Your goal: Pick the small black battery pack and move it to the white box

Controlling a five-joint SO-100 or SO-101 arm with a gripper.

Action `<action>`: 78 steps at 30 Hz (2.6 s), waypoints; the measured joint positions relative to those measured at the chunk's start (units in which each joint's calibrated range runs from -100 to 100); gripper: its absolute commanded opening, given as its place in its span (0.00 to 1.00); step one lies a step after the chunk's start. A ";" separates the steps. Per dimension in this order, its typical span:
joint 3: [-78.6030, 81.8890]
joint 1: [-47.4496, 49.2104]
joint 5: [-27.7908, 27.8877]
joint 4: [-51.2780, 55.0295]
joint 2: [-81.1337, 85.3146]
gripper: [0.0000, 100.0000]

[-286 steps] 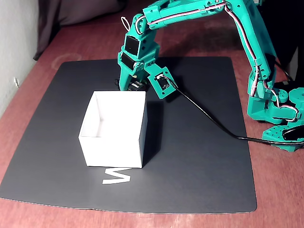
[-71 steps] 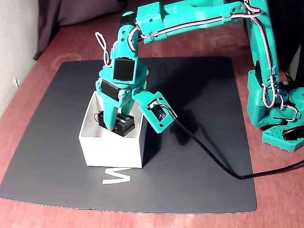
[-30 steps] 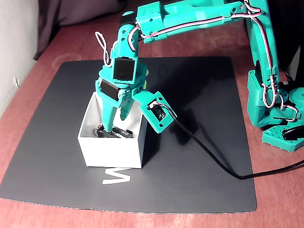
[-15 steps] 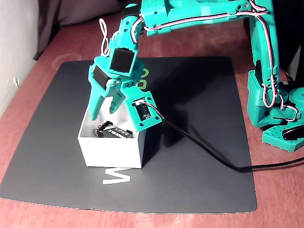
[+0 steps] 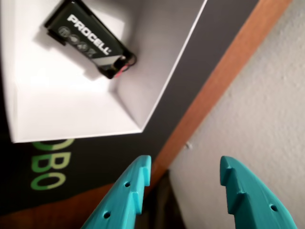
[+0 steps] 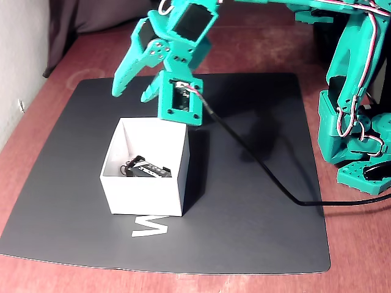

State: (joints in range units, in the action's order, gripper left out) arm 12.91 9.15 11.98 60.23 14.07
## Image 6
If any white cardboard box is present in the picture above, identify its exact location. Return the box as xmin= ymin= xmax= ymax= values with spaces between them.
xmin=99 ymin=117 xmax=191 ymax=217

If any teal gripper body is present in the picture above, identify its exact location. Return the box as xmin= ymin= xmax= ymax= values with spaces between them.
xmin=148 ymin=1 xmax=220 ymax=74

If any black mat with letters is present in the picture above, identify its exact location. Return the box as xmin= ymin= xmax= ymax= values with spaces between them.
xmin=0 ymin=72 xmax=332 ymax=274

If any small black battery pack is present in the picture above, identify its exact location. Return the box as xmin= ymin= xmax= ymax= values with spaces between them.
xmin=120 ymin=154 xmax=174 ymax=178

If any dark grey curtain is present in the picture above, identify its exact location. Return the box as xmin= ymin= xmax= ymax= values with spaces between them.
xmin=42 ymin=0 xmax=163 ymax=79

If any black camera cable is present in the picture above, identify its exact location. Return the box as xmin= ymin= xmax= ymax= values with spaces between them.
xmin=186 ymin=84 xmax=391 ymax=208

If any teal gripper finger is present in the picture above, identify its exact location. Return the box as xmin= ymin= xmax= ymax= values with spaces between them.
xmin=140 ymin=71 xmax=163 ymax=104
xmin=111 ymin=16 xmax=172 ymax=98

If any teal framed wrist camera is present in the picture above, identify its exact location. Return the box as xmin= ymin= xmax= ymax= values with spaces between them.
xmin=158 ymin=70 xmax=205 ymax=126

